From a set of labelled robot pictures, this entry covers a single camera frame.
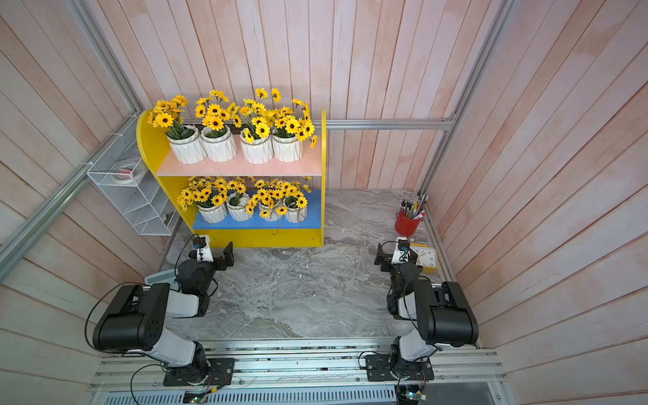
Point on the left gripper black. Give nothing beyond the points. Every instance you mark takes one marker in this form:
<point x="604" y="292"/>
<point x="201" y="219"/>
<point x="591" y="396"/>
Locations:
<point x="220" y="258"/>

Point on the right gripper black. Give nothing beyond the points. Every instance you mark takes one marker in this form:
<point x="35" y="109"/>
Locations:
<point x="385" y="258"/>

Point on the sunflower pot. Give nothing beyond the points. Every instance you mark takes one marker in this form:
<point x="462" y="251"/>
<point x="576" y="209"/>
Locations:
<point x="256" y="122"/>
<point x="293" y="126"/>
<point x="183" y="138"/>
<point x="237" y="200"/>
<point x="295" y="200"/>
<point x="216" y="115"/>
<point x="268" y="199"/>
<point x="208" y="195"/>

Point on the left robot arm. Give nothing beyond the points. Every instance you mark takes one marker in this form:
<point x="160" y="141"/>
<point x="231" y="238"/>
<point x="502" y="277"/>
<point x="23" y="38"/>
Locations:
<point x="134" y="322"/>

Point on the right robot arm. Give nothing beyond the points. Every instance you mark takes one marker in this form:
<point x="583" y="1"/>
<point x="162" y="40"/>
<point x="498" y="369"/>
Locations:
<point x="439" y="313"/>

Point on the red pencil cup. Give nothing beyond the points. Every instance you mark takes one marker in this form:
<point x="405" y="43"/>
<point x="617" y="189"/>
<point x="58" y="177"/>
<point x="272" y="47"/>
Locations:
<point x="410" y="215"/>

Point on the yellow alarm clock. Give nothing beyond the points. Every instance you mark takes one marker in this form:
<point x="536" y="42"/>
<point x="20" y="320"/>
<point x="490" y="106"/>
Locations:
<point x="427" y="257"/>

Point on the light blue calculator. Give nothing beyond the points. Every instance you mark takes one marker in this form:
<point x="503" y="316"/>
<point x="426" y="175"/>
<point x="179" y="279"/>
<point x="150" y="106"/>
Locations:
<point x="164" y="277"/>

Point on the yellow shelf unit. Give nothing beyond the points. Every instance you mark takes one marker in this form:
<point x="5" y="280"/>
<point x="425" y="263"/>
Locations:
<point x="173" y="176"/>

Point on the tape roll in rack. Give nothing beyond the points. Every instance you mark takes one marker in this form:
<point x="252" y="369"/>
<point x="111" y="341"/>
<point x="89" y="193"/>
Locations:
<point x="128" y="171"/>

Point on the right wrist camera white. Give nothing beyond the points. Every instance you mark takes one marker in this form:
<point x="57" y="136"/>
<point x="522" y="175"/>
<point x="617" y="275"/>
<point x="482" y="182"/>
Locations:
<point x="404" y="253"/>

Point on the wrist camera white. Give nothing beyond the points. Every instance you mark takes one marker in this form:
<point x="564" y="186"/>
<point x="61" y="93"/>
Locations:
<point x="404" y="253"/>
<point x="201" y="250"/>

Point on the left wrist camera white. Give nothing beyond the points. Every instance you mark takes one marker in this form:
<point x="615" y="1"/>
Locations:
<point x="201" y="250"/>

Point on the white wire mesh rack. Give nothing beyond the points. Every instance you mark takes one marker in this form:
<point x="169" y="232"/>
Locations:
<point x="144" y="205"/>

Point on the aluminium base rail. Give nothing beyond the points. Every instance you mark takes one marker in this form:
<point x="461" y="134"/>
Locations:
<point x="306" y="371"/>

